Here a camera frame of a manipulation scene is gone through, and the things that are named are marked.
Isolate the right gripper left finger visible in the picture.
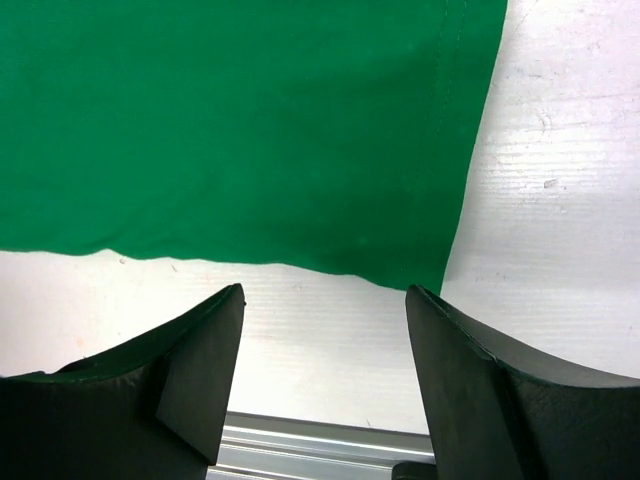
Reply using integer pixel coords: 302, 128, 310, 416
1, 284, 245, 479

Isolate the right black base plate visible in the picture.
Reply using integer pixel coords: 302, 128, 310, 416
391, 461, 438, 480

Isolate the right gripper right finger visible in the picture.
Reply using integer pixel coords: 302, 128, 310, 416
405, 285, 639, 479

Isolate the aluminium mounting rail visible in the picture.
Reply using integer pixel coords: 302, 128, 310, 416
207, 413, 435, 480

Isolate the green polo shirt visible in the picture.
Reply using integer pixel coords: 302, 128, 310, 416
1, 1, 507, 291

